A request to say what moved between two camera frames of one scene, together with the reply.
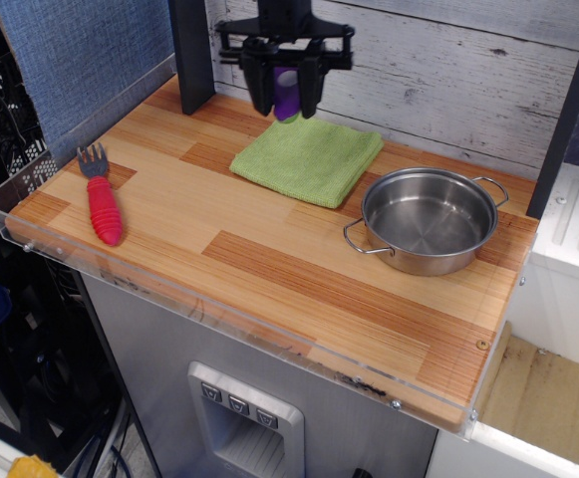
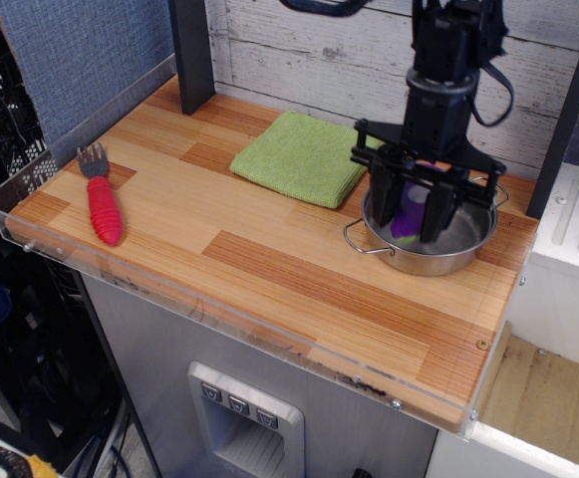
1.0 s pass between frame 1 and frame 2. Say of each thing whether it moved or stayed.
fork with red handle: stayed
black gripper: moved
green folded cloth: stayed
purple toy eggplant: moved
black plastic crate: stayed
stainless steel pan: stayed
